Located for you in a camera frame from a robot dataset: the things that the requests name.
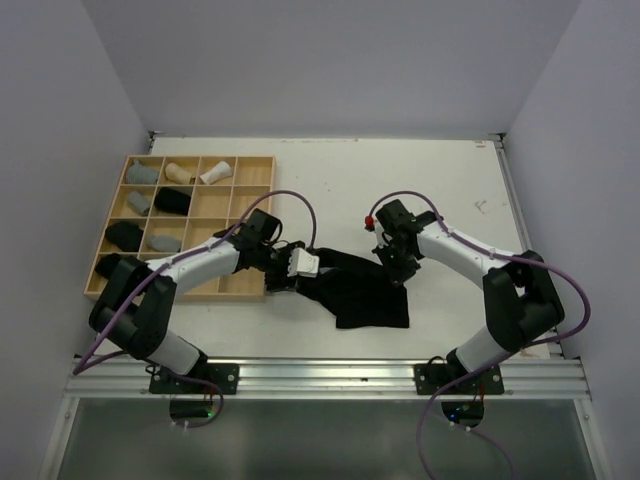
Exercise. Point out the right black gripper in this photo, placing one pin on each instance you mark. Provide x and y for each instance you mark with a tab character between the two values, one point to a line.
396	274

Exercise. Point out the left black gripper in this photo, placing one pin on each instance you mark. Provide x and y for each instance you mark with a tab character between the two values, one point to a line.
275	281

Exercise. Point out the white underwear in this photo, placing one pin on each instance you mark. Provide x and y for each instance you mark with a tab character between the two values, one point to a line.
220	171

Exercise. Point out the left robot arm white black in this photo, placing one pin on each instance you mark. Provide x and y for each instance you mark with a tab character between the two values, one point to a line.
134	309

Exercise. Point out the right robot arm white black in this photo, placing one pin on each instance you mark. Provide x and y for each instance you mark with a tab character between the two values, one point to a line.
521	302

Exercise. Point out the black rolled underwear second row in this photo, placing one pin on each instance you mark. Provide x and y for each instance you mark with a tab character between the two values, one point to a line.
172	201

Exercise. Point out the beige rolled underwear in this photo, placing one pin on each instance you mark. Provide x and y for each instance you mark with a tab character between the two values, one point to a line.
177	174

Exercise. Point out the grey rolled underwear second row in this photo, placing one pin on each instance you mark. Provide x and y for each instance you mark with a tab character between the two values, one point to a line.
139	203

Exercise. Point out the black rolled underwear third row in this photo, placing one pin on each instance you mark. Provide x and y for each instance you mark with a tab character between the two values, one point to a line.
125	235

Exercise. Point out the grey rolled underwear top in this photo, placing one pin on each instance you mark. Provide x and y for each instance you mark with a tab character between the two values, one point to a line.
141	174

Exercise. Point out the black rolled underwear bottom row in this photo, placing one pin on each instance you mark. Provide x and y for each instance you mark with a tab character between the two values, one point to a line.
106	264

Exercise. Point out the wooden compartment tray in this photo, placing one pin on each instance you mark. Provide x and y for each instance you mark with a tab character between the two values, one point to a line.
213	208

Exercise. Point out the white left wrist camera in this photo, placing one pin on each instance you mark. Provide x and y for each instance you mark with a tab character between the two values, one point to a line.
303	264

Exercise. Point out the right wrist camera red tip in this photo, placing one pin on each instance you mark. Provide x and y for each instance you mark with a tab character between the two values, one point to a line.
372	225

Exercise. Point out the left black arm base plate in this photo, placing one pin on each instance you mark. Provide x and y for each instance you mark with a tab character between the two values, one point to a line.
224	375

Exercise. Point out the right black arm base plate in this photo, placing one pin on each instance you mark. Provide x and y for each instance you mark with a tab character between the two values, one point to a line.
490	377

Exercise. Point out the aluminium mounting rail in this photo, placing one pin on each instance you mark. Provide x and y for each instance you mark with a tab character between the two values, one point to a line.
338	379

